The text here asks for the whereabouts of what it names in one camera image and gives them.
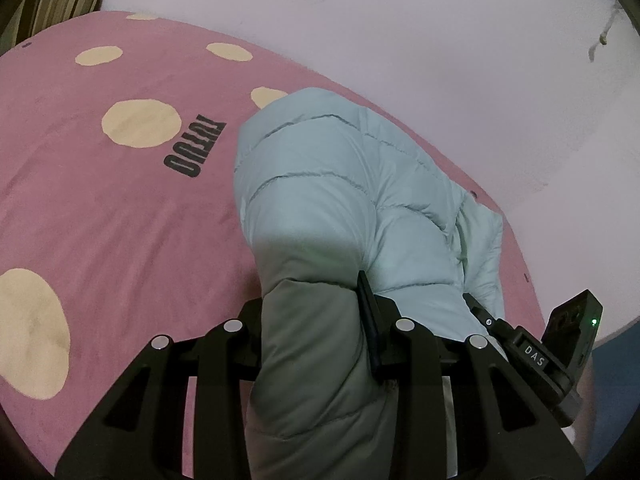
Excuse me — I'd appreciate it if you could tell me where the pink bedspread with cream dots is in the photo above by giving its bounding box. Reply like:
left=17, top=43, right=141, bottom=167
left=1, top=12, right=542, bottom=469

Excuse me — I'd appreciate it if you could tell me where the light blue puffer jacket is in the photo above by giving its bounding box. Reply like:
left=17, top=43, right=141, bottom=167
left=233, top=88, right=504, bottom=479

